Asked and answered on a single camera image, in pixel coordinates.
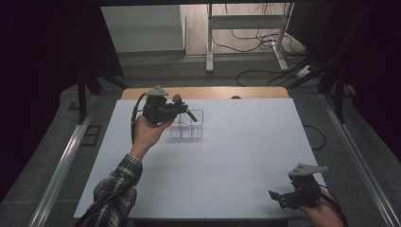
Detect right hand-held gripper cable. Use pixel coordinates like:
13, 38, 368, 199
317, 183, 350, 227

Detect person's right hand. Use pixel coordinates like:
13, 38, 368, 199
298, 187, 346, 227

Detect black floor plate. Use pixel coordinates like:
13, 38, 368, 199
80, 124, 103, 148

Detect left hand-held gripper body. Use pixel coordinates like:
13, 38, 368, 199
142, 84, 178, 127

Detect hand-held gripper cable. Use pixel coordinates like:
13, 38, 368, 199
317, 183, 350, 227
74, 92, 148, 227

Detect white cabinet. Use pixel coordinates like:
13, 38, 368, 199
100, 4, 187, 54

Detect black metal stand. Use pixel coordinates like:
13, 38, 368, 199
317, 62, 357, 125
76, 70, 130, 126

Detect tangle of black floor cables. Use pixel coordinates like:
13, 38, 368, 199
210, 3, 316, 88

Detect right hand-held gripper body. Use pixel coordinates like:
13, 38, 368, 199
286, 163, 329, 210

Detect white metal desk frame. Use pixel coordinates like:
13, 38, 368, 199
205, 2, 296, 74

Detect black cable loop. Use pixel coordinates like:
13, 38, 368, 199
302, 124, 327, 151

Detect white power strip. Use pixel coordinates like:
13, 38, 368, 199
295, 64, 314, 79

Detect clear plastic divided organizer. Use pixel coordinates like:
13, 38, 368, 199
169, 108, 205, 140

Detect white table mat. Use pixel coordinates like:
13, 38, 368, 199
74, 97, 326, 220

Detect person's left hand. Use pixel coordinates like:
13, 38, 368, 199
130, 113, 176, 161

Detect aluminium rail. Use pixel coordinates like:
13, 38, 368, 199
319, 93, 401, 227
27, 94, 99, 227

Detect dark curtain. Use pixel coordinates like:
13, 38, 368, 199
286, 0, 401, 163
0, 0, 125, 203

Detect left hand-held gripper cable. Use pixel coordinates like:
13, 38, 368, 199
74, 92, 148, 227

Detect wooden table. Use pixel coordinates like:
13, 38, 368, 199
120, 86, 290, 101

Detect black makeup brush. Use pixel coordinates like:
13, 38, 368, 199
171, 93, 199, 124

